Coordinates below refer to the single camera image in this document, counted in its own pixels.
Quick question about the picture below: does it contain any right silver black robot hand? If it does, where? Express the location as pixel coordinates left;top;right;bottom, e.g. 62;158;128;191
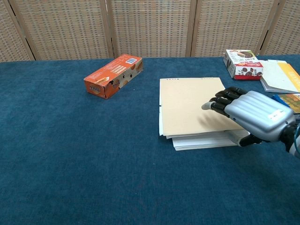
201;86;297;148

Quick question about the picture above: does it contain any white spiral notepad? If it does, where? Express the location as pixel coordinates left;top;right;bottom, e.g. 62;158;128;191
158;77;251;151

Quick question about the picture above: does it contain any blue orange illustrated box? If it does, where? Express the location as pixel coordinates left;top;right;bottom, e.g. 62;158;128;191
271;93;300;115

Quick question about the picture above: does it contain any white yellow booklet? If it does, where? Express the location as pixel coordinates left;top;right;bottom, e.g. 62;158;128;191
260;60;300;94

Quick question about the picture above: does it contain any white red chocolate snack box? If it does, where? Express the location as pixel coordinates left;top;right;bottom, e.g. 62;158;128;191
223;49;264;81

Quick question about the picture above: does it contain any woven wooden folding screen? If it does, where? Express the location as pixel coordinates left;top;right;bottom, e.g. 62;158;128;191
0;0;300;63

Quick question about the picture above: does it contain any orange biscuit box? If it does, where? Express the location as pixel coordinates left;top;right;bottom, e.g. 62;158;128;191
83;54;143;100

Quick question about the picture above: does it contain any blue table cloth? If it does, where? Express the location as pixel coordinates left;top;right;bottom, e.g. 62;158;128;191
0;54;300;225

